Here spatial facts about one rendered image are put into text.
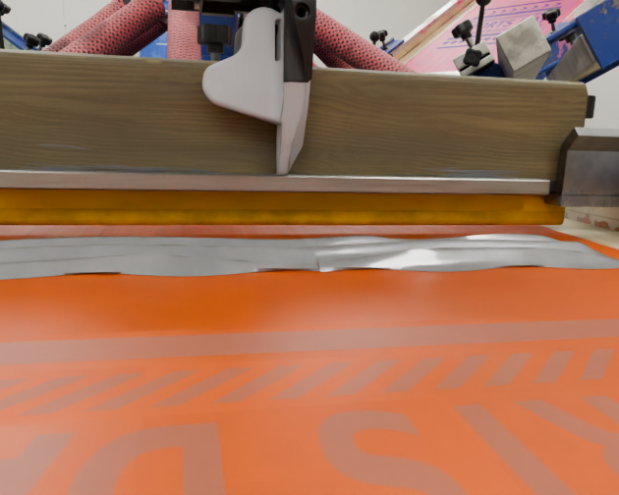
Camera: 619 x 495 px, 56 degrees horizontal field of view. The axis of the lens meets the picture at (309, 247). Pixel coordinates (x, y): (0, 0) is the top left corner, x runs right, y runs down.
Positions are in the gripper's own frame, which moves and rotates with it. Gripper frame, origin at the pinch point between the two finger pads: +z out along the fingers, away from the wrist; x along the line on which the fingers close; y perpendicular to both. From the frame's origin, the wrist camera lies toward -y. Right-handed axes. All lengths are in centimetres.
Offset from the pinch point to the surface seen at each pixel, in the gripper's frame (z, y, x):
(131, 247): 4.6, 9.1, 7.9
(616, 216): 4.2, -25.4, -0.5
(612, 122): -9, -200, -220
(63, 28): -61, 86, -413
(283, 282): 5.3, 2.2, 12.3
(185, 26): -16, 6, -58
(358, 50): -14, -22, -62
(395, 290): 5.3, -2.5, 14.0
